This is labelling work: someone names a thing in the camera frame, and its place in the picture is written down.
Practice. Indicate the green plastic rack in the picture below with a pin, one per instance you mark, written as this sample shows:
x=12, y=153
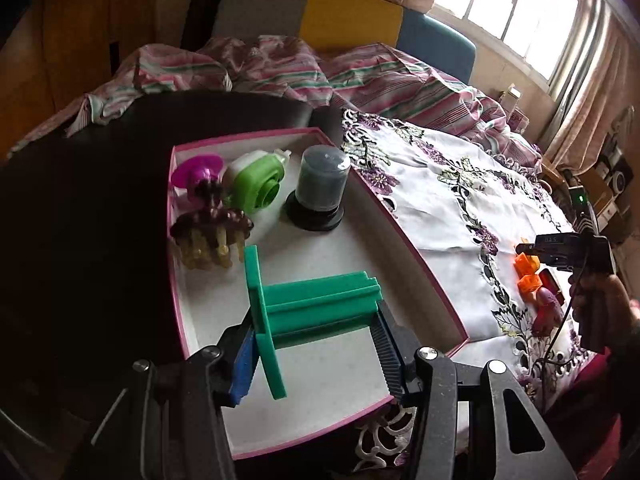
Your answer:
x=310, y=305

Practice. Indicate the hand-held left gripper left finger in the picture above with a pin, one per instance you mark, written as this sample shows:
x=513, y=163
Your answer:
x=245, y=360

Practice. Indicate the white tray with pink rim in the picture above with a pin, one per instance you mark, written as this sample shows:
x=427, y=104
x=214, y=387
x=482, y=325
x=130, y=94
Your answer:
x=320, y=400

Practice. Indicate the person's right hand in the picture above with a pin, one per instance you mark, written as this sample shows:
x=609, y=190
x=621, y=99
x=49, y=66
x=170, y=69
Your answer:
x=620, y=300

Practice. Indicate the orange plastic cube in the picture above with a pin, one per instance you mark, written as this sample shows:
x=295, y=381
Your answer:
x=529, y=285
x=527, y=262

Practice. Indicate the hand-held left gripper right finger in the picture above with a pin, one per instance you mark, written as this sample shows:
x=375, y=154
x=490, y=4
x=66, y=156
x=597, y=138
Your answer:
x=387, y=355

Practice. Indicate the white embroidered tablecloth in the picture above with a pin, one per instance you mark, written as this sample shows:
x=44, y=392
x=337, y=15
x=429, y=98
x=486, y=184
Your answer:
x=440, y=200

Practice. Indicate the multicolour sofa backrest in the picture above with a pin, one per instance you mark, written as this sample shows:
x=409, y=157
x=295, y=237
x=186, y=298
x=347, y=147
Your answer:
x=350, y=20

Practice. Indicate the grey disc spindle case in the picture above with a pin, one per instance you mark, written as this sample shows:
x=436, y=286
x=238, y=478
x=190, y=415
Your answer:
x=320, y=175

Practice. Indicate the pink striped blanket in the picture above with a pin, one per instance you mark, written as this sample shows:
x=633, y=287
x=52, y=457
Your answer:
x=400, y=85

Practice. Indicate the purple plastic toy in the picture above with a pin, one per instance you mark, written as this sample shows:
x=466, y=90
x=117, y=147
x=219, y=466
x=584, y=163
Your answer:
x=192, y=170

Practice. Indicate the black stereo set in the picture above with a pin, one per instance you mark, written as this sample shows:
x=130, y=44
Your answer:
x=615, y=180

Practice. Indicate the green and white plastic toy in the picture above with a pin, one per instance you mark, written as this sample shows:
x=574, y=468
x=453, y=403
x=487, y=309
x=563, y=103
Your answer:
x=255, y=180

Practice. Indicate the dark red plastic toy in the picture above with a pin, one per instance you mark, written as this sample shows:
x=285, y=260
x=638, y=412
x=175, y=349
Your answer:
x=547, y=315

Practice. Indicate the white cardboard carton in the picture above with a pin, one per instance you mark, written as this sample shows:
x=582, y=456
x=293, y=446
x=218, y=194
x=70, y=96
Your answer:
x=512, y=105

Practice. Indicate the brown hair claw clip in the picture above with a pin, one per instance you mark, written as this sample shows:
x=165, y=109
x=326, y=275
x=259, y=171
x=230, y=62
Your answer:
x=210, y=225

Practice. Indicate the black rolled mat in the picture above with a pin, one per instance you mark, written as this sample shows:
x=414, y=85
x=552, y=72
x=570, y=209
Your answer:
x=200, y=10

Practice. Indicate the wooden wardrobe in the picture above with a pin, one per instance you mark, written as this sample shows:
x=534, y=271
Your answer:
x=75, y=35

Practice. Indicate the beige side curtain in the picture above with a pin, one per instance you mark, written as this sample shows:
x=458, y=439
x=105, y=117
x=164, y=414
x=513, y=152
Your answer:
x=590, y=85

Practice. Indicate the window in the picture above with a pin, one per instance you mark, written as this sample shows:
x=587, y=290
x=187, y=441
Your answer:
x=510, y=5

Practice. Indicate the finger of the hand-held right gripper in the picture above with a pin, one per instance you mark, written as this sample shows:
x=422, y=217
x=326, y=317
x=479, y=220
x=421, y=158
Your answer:
x=525, y=248

